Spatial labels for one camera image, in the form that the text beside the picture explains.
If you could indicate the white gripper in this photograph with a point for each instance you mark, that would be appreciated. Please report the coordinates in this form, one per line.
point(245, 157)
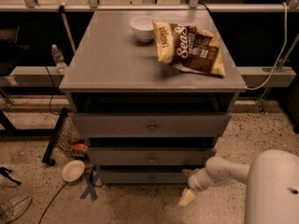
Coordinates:
point(195, 180)

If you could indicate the grey bottom drawer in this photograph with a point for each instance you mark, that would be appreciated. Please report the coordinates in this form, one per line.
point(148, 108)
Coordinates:
point(128, 177)

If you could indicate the grey drawer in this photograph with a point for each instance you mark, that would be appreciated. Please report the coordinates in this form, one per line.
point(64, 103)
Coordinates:
point(134, 125)
point(159, 156)
point(128, 177)

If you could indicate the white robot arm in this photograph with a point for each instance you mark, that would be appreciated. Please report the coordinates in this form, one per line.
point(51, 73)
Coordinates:
point(272, 185)

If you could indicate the grey top drawer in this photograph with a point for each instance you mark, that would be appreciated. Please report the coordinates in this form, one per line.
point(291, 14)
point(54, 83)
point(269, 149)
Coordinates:
point(134, 125)

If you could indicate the grey middle drawer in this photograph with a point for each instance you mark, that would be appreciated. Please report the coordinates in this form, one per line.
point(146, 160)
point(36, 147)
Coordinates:
point(159, 156)

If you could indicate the grey drawer cabinet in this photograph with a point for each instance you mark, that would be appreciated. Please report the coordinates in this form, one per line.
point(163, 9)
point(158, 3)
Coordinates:
point(114, 73)

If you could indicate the cream bowl on floor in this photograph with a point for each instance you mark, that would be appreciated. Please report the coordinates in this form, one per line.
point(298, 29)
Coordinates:
point(73, 170)

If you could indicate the black mesh basket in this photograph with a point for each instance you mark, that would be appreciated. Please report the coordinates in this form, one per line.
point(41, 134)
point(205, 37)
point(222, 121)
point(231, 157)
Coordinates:
point(63, 137)

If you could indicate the brown yellow chip bag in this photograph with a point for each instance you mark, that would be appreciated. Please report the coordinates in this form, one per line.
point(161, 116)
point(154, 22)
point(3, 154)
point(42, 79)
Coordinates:
point(188, 48)

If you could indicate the white bowl on cabinet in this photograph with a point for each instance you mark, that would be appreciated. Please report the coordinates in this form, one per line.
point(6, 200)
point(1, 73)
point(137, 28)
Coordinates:
point(142, 27)

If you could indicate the grey sneaker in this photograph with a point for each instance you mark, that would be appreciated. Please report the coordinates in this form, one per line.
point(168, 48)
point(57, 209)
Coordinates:
point(14, 208)

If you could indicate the clear plastic water bottle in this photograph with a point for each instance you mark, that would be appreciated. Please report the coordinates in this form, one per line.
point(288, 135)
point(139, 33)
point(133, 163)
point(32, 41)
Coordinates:
point(58, 58)

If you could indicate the black clamp on floor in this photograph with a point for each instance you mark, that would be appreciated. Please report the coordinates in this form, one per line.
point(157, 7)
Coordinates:
point(5, 172)

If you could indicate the white stick with black tip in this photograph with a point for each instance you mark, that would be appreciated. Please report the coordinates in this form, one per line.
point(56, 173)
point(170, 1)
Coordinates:
point(66, 26)

